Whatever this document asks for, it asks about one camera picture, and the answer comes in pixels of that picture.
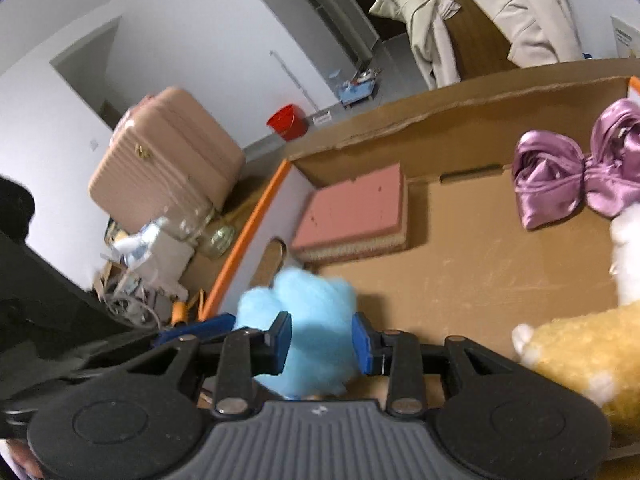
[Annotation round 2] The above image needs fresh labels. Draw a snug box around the pink suitcase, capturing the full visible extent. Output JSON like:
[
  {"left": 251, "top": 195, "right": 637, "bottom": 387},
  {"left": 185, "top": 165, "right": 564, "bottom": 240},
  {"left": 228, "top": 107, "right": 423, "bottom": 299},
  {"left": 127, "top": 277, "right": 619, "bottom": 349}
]
[{"left": 89, "top": 86, "right": 246, "bottom": 231}]

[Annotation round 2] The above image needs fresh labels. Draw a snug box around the wooden chair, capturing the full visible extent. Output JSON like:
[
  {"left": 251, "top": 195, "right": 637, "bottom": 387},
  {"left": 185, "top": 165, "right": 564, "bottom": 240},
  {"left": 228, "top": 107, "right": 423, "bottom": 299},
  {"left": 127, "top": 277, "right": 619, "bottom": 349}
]
[{"left": 440, "top": 0, "right": 521, "bottom": 81}]

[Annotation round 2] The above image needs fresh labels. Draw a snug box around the broom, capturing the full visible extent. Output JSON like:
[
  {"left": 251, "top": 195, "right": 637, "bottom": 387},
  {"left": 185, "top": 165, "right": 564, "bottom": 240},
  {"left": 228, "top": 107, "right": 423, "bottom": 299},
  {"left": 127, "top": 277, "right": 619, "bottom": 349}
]
[{"left": 270, "top": 50, "right": 321, "bottom": 113}]

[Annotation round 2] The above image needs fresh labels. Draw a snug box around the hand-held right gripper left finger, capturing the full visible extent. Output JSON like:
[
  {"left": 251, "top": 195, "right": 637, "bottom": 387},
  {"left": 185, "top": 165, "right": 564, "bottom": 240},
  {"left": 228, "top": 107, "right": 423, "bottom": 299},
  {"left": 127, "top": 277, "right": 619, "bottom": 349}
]
[{"left": 115, "top": 311, "right": 293, "bottom": 420}]

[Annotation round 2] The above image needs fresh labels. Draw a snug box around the glass jar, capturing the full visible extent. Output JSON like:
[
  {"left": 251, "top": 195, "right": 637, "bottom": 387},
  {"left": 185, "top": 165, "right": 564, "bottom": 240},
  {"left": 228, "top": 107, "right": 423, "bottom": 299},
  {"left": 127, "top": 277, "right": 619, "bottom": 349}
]
[{"left": 167, "top": 200, "right": 237, "bottom": 261}]

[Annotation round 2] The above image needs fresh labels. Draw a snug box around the yellow plush toy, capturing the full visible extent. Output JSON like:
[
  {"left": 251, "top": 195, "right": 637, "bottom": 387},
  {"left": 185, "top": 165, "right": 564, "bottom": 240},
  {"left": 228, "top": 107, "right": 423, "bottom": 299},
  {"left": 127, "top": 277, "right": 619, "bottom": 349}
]
[{"left": 511, "top": 205, "right": 640, "bottom": 433}]

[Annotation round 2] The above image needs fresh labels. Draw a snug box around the red bucket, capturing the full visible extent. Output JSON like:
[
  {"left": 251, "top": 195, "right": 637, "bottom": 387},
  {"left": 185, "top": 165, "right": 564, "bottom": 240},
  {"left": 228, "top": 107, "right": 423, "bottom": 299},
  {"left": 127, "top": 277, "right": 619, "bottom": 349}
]
[{"left": 266, "top": 104, "right": 307, "bottom": 142}]

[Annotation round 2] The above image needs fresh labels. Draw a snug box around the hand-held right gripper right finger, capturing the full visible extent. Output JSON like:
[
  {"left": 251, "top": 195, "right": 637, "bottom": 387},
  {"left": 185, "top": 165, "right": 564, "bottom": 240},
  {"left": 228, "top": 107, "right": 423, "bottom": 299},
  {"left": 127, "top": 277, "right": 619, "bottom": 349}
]
[{"left": 351, "top": 312, "right": 521, "bottom": 417}]

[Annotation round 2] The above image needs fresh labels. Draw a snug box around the light blue plush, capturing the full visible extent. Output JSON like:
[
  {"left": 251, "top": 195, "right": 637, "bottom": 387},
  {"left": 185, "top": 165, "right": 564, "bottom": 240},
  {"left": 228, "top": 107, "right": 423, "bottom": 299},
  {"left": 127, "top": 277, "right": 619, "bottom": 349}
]
[{"left": 235, "top": 267, "right": 361, "bottom": 401}]

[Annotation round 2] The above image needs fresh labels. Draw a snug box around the beige coat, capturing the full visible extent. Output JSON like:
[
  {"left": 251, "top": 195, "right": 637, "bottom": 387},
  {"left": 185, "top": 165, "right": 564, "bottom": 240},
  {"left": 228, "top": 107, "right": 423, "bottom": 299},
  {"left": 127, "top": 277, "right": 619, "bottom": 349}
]
[{"left": 369, "top": 0, "right": 585, "bottom": 91}]

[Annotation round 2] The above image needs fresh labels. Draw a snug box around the pink sponge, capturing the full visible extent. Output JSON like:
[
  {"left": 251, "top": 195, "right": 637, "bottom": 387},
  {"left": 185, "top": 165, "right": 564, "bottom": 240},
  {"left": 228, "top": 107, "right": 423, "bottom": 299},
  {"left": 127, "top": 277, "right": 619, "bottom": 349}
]
[{"left": 290, "top": 162, "right": 410, "bottom": 263}]

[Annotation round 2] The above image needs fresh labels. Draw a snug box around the small spray bottle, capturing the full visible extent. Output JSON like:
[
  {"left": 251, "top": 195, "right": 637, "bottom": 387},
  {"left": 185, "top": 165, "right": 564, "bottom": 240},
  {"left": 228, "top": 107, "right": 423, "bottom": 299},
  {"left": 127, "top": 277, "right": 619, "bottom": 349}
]
[{"left": 112, "top": 217, "right": 168, "bottom": 267}]

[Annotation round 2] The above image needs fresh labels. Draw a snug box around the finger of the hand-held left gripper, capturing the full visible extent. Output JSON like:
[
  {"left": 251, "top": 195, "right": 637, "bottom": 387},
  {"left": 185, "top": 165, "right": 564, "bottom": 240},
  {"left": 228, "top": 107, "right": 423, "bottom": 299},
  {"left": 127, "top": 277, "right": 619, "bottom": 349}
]
[{"left": 152, "top": 312, "right": 237, "bottom": 347}]

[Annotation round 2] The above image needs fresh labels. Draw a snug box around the white board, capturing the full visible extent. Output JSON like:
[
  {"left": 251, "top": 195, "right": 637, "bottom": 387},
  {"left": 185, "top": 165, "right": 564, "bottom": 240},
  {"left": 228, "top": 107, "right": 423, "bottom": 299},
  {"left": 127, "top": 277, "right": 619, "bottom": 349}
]
[{"left": 610, "top": 15, "right": 640, "bottom": 61}]

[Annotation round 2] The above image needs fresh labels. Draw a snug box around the orange cardboard box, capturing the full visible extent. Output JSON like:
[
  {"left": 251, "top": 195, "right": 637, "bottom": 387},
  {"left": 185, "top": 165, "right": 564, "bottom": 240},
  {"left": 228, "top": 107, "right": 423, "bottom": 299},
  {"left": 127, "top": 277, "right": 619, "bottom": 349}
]
[{"left": 197, "top": 57, "right": 640, "bottom": 466}]

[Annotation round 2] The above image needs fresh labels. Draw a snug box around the purple satin bow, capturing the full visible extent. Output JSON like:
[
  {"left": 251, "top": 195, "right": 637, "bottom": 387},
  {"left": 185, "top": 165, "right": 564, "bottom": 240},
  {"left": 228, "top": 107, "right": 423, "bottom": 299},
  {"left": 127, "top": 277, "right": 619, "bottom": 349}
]
[{"left": 512, "top": 99, "right": 640, "bottom": 231}]

